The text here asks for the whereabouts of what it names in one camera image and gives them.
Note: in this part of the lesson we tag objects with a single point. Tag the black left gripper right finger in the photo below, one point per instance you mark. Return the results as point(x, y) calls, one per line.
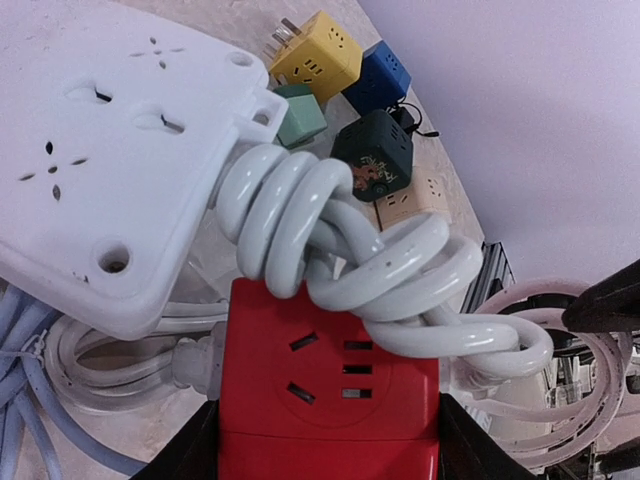
point(467, 452)

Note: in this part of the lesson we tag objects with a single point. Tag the blue cube adapter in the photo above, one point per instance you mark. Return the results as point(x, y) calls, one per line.
point(383, 81)

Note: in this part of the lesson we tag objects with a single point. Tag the long white power strip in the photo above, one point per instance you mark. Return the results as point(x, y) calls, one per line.
point(115, 125)

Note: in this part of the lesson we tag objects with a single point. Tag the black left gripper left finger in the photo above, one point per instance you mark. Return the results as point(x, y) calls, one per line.
point(192, 454)

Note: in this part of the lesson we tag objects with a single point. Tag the dark green cube adapter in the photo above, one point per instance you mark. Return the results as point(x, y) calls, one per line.
point(379, 153)

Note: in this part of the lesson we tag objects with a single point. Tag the black charger plug with cable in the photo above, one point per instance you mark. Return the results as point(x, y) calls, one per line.
point(410, 118)

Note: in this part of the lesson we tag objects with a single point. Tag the red cube socket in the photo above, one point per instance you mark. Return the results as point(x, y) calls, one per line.
point(306, 394)

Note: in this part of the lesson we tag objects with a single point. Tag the beige cube adapter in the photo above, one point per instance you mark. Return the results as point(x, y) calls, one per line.
point(426, 194)

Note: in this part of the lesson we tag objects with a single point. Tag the aluminium front rail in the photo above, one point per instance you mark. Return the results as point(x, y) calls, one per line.
point(495, 275)

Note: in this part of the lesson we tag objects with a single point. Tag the light green plug adapter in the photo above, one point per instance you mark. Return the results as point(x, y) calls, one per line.
point(304, 118)

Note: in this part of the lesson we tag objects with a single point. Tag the yellow cube adapter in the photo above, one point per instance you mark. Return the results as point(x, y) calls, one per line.
point(319, 54)

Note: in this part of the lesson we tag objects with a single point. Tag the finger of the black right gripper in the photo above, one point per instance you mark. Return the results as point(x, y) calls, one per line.
point(612, 305)

